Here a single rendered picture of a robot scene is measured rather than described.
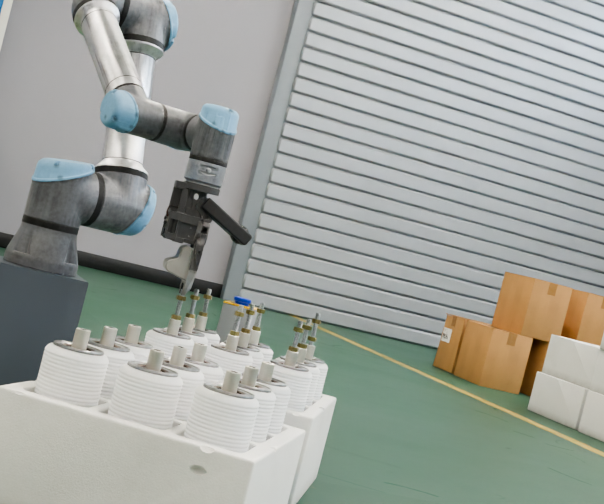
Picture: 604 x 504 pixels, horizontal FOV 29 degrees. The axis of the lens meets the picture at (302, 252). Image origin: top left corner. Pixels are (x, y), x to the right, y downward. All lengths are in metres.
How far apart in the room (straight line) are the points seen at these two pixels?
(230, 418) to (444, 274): 6.47
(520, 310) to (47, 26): 3.30
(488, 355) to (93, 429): 4.52
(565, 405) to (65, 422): 3.77
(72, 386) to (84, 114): 5.72
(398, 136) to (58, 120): 2.21
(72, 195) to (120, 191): 0.11
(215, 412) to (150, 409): 0.10
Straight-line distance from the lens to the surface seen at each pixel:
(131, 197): 2.50
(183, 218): 2.24
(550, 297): 6.21
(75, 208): 2.44
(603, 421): 5.04
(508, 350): 6.13
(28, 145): 7.35
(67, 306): 2.42
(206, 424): 1.68
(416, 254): 7.99
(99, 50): 2.42
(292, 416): 2.18
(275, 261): 7.62
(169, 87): 7.51
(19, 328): 2.41
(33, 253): 2.42
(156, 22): 2.61
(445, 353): 6.51
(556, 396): 5.34
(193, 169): 2.25
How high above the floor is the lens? 0.49
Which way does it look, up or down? 1 degrees down
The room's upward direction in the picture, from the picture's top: 14 degrees clockwise
